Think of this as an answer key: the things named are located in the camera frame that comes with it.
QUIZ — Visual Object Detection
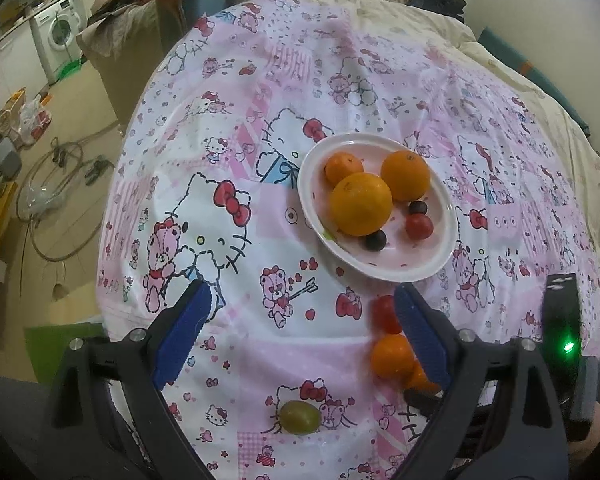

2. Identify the white base cabinet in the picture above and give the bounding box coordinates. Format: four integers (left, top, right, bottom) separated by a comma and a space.
0, 25, 51, 111

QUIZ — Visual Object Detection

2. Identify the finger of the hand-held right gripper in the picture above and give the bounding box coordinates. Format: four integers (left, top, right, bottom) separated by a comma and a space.
404, 389, 443, 418

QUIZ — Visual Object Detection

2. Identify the green basin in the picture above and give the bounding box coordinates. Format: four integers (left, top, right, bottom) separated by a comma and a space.
55, 60, 83, 81

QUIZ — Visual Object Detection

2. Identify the pink cartoon cat printed blanket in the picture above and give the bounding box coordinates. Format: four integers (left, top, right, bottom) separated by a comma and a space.
94, 0, 600, 480

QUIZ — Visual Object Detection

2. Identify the green grape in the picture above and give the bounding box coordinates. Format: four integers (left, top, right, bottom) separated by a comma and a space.
279, 400, 322, 434

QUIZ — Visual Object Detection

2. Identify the green floor mat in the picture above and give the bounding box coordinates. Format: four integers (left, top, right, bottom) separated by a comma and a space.
24, 322, 106, 396

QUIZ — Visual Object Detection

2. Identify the red cherry tomato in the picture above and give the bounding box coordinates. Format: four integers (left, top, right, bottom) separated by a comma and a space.
405, 213, 434, 240
371, 296, 403, 335

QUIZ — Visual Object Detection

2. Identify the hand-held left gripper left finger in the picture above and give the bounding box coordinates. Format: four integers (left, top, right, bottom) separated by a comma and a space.
47, 279, 213, 480

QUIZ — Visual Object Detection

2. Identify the pink strawberry print plate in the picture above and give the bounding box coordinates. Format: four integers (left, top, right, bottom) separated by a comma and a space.
298, 133, 457, 282

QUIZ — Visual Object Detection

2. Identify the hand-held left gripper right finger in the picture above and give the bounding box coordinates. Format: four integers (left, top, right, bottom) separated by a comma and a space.
394, 282, 571, 480

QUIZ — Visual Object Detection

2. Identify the thin hoop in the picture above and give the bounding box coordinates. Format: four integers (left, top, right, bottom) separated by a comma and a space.
27, 140, 114, 262

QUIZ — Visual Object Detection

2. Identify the white washing machine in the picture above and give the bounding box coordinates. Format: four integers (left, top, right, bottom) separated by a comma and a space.
30, 0, 84, 83

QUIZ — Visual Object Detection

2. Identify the small tangerine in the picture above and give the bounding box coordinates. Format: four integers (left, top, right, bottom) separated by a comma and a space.
405, 362, 440, 393
370, 334, 416, 380
325, 152, 365, 186

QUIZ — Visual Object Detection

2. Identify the white red plastic bag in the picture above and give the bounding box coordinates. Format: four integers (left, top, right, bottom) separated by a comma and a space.
17, 94, 53, 146

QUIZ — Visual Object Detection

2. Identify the medium orange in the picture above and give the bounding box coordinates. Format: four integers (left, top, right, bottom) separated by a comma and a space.
381, 150, 430, 202

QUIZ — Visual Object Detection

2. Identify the large orange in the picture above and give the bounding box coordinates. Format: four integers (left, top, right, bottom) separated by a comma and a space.
328, 172, 394, 237

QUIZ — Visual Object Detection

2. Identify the grey box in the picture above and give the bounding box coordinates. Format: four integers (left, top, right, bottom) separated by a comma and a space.
0, 137, 22, 179

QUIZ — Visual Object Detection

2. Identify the clear plastic bag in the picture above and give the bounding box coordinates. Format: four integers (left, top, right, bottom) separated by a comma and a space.
17, 180, 56, 221

